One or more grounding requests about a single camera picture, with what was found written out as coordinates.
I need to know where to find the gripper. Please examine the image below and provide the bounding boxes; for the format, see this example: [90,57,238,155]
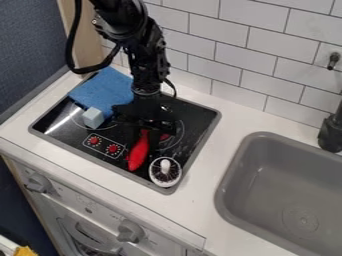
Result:
[110,87,178,157]

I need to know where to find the toy stove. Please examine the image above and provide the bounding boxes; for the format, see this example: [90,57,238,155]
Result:
[28,71,224,196]

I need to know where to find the light blue block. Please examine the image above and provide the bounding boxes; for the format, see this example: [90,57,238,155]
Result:
[81,106,107,130]

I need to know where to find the blue cloth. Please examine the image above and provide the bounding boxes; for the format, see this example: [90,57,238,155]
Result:
[66,66,137,118]

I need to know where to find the toy sink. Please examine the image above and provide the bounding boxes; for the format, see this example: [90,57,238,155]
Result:
[213,131,342,256]

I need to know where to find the tap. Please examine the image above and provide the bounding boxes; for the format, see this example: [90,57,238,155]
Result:
[316,51,342,154]

